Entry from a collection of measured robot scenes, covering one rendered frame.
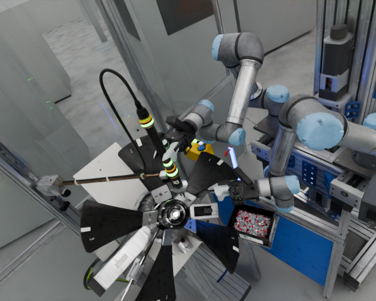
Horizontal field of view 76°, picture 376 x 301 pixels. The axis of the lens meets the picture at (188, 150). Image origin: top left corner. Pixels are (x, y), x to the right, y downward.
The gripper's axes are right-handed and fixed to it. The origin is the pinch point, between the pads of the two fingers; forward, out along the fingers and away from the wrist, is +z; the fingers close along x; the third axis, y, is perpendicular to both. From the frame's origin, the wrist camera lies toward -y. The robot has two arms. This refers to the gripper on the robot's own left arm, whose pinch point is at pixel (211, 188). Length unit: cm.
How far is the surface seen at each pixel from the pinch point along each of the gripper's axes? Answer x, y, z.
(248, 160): 131, -114, -10
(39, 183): -21, 1, 77
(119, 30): -49, -79, 42
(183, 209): -4.5, 11.3, 10.7
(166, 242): 1.3, 22.6, 19.1
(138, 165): -18.0, -4.1, 28.3
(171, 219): -6.2, 16.2, 14.7
